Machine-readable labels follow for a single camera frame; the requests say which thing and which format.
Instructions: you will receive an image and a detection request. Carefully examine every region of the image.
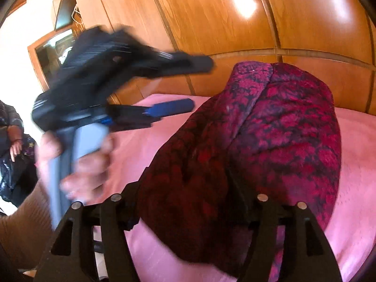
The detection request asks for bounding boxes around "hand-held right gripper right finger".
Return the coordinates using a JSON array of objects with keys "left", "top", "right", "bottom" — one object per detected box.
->
[{"left": 235, "top": 194, "right": 343, "bottom": 282}]

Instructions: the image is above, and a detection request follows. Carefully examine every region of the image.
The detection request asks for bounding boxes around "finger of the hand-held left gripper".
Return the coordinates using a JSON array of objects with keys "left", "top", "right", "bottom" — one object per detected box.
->
[
  {"left": 108, "top": 98, "right": 195, "bottom": 133},
  {"left": 159, "top": 51, "right": 214, "bottom": 76}
]

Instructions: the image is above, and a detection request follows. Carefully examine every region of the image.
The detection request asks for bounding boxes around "wooden framed mirror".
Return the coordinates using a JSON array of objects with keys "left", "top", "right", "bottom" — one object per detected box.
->
[{"left": 27, "top": 29, "right": 78, "bottom": 92}]

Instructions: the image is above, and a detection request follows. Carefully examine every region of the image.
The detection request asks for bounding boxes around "magenta knit sweater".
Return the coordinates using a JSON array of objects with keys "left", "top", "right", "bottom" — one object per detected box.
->
[{"left": 137, "top": 61, "right": 343, "bottom": 282}]

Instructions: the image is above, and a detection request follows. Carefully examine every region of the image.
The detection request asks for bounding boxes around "dark plastic bag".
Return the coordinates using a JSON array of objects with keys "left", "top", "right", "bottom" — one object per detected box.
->
[{"left": 0, "top": 135, "right": 39, "bottom": 208}]

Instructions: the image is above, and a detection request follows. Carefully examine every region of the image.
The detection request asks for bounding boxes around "pink bedsheet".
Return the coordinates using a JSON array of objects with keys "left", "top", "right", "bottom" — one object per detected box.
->
[{"left": 85, "top": 92, "right": 376, "bottom": 282}]

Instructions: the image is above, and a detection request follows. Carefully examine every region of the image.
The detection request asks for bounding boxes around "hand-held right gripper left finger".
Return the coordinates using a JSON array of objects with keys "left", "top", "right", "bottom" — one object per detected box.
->
[{"left": 35, "top": 182, "right": 142, "bottom": 282}]

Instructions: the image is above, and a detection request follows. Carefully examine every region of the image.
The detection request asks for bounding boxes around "wooden bed board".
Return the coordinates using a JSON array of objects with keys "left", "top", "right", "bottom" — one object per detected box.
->
[{"left": 112, "top": 51, "right": 376, "bottom": 115}]

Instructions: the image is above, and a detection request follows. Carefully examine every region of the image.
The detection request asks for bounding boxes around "wooden wardrobe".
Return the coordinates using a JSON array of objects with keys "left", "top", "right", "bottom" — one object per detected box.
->
[{"left": 53, "top": 0, "right": 376, "bottom": 65}]

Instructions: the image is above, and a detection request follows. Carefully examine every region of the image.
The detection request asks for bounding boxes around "person's left hand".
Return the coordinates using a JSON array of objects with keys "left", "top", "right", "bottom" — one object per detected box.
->
[{"left": 35, "top": 132, "right": 114, "bottom": 206}]

